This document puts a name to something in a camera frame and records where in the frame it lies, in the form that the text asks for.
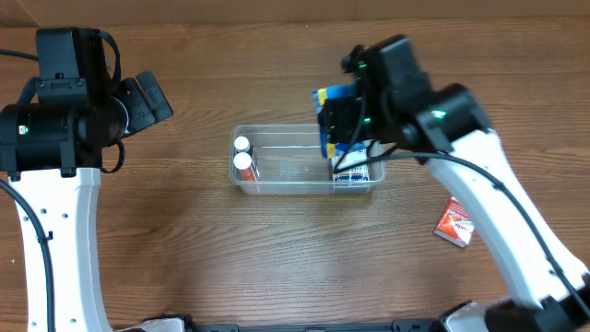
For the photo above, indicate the blue VapoDrops box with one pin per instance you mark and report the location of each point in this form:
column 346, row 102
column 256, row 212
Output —
column 332, row 92

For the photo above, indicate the orange tube white cap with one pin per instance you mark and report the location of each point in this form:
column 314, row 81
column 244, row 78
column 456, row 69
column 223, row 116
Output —
column 244, row 164

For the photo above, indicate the red white sachet box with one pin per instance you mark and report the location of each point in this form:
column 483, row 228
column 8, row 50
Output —
column 455, row 225

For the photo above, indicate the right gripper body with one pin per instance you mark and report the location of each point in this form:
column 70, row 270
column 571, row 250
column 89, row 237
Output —
column 341, row 120

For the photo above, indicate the clear plastic container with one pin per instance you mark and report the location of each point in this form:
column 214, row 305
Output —
column 289, row 162

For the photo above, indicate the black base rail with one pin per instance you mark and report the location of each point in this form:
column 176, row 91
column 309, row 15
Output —
column 397, row 325

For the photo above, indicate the black bottle white cap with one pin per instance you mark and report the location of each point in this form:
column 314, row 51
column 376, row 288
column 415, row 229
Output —
column 242, row 144

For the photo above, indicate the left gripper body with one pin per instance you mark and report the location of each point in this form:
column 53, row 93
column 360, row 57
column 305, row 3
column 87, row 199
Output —
column 139, row 105

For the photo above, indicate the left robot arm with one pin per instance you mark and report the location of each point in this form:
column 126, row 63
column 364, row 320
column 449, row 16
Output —
column 52, row 141

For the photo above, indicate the white Hansaplast plaster box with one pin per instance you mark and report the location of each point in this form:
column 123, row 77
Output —
column 356, row 154

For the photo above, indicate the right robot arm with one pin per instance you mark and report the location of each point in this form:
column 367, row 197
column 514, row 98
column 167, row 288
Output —
column 391, row 101

